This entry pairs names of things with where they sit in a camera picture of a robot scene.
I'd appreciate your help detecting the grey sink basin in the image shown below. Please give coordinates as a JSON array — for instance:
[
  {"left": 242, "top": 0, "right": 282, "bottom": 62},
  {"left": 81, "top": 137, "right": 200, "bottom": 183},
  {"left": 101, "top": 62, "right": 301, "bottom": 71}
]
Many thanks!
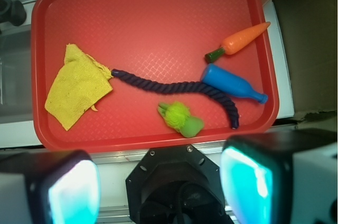
[{"left": 1, "top": 26, "right": 32, "bottom": 124}]

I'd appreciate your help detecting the green plush toy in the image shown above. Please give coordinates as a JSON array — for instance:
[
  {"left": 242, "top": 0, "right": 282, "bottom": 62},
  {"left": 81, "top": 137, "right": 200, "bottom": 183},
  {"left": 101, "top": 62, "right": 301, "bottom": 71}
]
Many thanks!
[{"left": 157, "top": 101, "right": 204, "bottom": 138}]

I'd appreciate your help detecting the dark blue rope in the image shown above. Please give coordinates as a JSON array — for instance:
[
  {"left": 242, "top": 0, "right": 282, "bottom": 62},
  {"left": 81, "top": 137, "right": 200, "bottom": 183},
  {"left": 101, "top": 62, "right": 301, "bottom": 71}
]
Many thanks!
[{"left": 111, "top": 69, "right": 240, "bottom": 130}]

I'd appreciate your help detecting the brown cardboard panel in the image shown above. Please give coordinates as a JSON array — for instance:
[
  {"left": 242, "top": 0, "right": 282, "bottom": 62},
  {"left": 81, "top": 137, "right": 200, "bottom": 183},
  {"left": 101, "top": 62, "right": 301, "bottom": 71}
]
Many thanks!
[{"left": 271, "top": 0, "right": 338, "bottom": 129}]

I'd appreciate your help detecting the yellow cloth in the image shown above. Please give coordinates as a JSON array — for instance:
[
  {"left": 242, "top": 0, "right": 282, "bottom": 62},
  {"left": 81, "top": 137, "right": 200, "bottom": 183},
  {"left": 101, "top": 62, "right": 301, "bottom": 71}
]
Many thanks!
[{"left": 44, "top": 44, "right": 113, "bottom": 131}]

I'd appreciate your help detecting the grey faucet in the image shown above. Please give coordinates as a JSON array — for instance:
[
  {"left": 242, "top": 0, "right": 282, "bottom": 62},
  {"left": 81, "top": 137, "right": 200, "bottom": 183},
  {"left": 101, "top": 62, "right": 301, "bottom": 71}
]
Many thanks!
[{"left": 0, "top": 0, "right": 27, "bottom": 26}]

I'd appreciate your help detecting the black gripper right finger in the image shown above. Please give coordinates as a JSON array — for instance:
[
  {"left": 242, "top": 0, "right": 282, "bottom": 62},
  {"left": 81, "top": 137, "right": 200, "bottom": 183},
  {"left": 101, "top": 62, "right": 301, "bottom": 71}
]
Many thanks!
[{"left": 220, "top": 130, "right": 337, "bottom": 223}]

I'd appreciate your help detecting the orange toy carrot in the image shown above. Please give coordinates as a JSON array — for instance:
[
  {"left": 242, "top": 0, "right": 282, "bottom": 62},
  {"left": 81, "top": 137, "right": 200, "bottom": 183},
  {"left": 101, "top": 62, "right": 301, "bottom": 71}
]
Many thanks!
[{"left": 204, "top": 22, "right": 271, "bottom": 63}]

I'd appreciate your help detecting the blue toy bottle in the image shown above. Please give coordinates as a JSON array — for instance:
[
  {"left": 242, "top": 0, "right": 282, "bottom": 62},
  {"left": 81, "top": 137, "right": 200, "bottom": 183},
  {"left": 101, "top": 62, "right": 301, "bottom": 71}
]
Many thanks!
[{"left": 201, "top": 64, "right": 268, "bottom": 104}]

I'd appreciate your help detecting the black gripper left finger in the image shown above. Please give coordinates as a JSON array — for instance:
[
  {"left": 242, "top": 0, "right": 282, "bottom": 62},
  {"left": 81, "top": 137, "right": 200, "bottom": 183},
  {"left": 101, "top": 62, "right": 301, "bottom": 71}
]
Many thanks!
[{"left": 1, "top": 150, "right": 101, "bottom": 223}]

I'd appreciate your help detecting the red plastic tray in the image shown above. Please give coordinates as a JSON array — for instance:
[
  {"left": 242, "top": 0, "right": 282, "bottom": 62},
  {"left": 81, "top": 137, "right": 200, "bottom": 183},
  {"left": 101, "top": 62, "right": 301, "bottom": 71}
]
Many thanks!
[{"left": 31, "top": 0, "right": 279, "bottom": 152}]

